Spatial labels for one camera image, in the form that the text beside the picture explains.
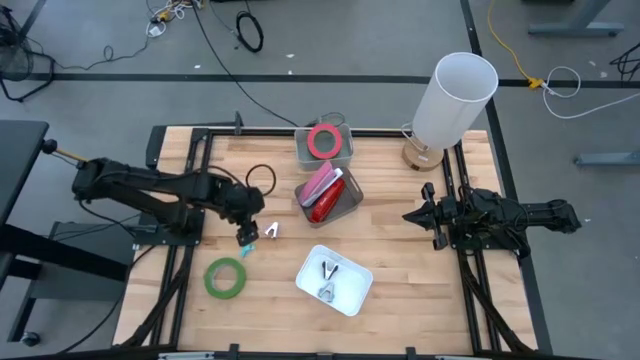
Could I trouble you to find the white power strip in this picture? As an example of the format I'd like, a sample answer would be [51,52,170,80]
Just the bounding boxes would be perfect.
[144,0,204,39]

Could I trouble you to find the silver metal bar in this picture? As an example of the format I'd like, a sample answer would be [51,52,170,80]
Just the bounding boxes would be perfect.
[158,351,217,360]

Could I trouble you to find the clear plastic bin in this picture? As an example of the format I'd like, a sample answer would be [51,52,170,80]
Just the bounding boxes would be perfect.
[293,123,355,173]

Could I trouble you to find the black coiled cable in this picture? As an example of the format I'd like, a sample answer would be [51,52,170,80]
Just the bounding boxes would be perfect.
[235,10,265,54]

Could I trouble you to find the white power cord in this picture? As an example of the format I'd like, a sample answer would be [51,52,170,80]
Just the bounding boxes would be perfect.
[541,66,640,120]

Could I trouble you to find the white shade table lamp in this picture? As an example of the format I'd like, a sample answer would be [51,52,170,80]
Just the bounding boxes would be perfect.
[401,51,500,173]

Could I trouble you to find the yellow extension cable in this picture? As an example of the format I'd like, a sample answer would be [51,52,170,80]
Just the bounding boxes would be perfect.
[487,0,545,90]

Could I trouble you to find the pink box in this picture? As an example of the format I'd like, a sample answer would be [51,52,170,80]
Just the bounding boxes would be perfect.
[298,160,345,209]

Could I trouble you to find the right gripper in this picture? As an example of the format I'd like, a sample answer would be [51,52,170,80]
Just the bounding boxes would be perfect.
[402,182,469,251]

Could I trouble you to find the black desk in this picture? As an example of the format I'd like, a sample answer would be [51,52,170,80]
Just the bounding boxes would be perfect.
[0,119,129,349]

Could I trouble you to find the white plastic bin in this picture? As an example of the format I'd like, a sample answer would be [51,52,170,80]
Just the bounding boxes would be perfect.
[294,243,375,318]

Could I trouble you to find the black floor fan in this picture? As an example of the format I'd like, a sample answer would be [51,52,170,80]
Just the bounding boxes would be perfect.
[0,5,56,104]

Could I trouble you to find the red stapler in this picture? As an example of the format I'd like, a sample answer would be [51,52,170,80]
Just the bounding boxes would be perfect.
[308,178,347,225]

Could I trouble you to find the green tape roll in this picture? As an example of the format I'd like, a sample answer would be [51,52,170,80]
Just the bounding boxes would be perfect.
[203,256,248,301]

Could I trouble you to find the grey plastic bin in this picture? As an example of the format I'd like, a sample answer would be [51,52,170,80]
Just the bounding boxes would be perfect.
[293,166,365,230]

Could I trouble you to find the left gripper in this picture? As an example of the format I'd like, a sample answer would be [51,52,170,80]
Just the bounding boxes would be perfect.
[222,185,266,248]

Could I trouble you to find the wooden desk grey legs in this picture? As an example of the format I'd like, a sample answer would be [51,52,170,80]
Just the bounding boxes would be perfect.
[527,0,640,167]

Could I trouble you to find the red tape roll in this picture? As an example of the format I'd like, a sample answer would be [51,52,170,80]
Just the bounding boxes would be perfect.
[306,123,344,160]

